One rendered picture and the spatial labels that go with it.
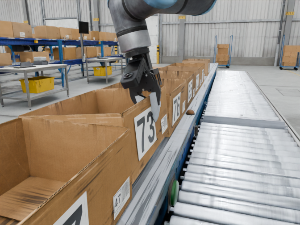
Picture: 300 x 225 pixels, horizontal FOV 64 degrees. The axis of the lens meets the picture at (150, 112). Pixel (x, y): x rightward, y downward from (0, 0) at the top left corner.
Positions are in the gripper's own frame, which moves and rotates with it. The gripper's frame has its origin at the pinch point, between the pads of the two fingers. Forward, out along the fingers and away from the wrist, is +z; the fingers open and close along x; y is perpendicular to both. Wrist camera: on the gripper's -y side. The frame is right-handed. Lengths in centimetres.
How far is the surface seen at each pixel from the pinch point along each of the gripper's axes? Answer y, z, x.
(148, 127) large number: -4.9, 1.2, -0.1
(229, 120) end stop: 87, 30, -17
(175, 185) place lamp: -6.1, 18.6, -4.0
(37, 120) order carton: -19.8, -9.3, 21.3
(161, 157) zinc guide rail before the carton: 0.0, 12.4, 0.1
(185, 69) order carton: 137, -4, 10
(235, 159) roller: 36, 33, -19
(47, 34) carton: 515, -164, 423
